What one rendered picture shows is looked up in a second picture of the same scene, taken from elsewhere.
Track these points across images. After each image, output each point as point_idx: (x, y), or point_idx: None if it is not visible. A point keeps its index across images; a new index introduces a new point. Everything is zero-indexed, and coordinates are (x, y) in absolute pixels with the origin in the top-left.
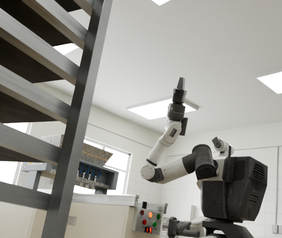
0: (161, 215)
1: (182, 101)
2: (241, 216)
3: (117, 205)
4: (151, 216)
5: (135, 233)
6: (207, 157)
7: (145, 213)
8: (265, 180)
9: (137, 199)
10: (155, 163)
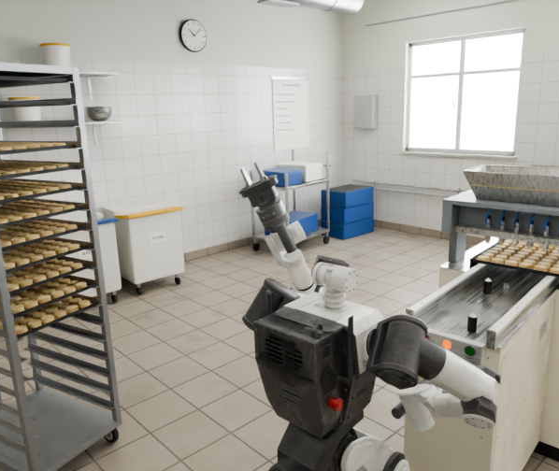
0: (478, 350)
1: (258, 204)
2: (280, 415)
3: None
4: (448, 348)
5: None
6: (250, 306)
7: (433, 340)
8: (308, 372)
9: (412, 315)
10: (295, 287)
